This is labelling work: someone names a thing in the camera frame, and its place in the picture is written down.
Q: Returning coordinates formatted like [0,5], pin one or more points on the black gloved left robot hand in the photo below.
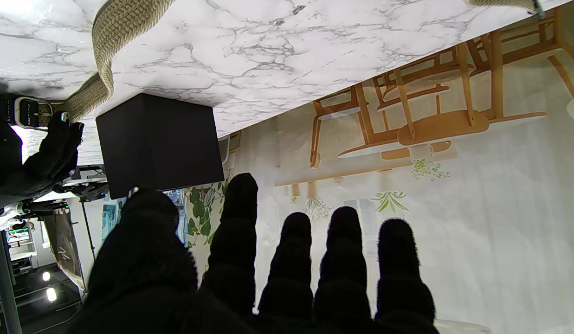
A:
[240,287]

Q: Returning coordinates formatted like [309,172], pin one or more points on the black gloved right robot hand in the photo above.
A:
[27,162]

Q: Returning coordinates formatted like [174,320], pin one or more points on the beige braided belt silver buckle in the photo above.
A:
[110,32]

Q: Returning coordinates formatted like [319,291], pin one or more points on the black square storage box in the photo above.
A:
[157,144]

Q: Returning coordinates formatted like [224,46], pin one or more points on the grey metal pole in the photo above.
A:
[3,278]

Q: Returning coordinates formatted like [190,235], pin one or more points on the printed room scene backdrop curtain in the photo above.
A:
[407,208]

